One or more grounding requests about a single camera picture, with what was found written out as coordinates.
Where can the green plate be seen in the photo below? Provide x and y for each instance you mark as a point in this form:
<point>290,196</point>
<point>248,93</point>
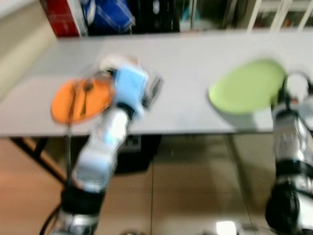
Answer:
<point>244,88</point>

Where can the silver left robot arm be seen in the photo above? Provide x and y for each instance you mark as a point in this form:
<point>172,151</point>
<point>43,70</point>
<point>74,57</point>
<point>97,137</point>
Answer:
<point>100,152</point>

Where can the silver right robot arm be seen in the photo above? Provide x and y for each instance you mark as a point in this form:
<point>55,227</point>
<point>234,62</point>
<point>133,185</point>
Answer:
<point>291,147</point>

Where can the black box under table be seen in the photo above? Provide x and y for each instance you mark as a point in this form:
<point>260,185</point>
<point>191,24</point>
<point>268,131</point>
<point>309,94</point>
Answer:
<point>142,152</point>

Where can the metal spoon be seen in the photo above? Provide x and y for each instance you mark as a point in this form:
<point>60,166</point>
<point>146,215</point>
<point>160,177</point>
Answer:
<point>87,93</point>

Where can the black equipment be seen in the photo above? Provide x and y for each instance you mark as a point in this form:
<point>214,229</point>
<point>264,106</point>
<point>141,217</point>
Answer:
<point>156,14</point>

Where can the blue bag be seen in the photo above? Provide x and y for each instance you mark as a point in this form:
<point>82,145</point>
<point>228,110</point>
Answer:
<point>107,14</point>

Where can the white glass door cabinet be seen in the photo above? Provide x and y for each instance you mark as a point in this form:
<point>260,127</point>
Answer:
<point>254,14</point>

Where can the orange plate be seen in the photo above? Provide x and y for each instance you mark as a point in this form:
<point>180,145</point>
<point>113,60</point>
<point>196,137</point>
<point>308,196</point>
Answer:
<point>61,105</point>

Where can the red cardboard box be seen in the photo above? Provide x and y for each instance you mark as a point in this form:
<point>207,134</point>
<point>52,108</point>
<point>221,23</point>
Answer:
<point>61,17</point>

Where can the black table leg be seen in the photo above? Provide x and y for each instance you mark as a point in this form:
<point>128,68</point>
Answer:
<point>36,159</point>

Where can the white topped beige counter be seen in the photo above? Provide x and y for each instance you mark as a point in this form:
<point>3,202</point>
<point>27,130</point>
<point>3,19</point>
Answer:
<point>14,44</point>

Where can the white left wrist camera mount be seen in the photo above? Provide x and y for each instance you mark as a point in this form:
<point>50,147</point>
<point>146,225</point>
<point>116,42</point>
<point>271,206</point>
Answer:
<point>131,88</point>

